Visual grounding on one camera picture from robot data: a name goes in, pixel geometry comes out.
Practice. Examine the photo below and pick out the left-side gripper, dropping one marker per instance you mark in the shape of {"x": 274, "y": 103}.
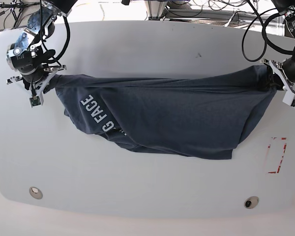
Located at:
{"x": 280, "y": 75}

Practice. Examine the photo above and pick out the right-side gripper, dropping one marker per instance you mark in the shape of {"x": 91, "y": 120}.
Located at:
{"x": 35, "y": 81}

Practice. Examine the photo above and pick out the dark blue T-shirt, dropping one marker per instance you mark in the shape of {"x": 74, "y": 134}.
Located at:
{"x": 204, "y": 117}

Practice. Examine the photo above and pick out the left-side robot arm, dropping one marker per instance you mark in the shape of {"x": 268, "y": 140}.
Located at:
{"x": 285, "y": 8}

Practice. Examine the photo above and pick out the right-side robot arm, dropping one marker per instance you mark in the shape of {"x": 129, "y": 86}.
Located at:
{"x": 29, "y": 54}

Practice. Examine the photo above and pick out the red tape rectangle marking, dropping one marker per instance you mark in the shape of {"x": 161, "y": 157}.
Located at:
{"x": 275, "y": 154}

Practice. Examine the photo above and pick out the black tripod stand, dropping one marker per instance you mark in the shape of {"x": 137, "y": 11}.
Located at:
{"x": 14, "y": 13}

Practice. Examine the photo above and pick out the left table grommet hole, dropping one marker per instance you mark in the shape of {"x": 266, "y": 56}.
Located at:
{"x": 35, "y": 193}

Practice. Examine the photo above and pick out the table grommet hole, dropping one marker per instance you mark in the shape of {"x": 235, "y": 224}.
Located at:
{"x": 35, "y": 193}
{"x": 251, "y": 202}

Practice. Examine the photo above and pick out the right table grommet hole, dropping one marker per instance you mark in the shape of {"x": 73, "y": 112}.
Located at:
{"x": 251, "y": 202}

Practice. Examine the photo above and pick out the right-side wrist camera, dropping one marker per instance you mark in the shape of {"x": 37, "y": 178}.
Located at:
{"x": 36, "y": 101}

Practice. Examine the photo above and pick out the metal frame post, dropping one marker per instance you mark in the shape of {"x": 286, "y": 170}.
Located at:
{"x": 155, "y": 9}

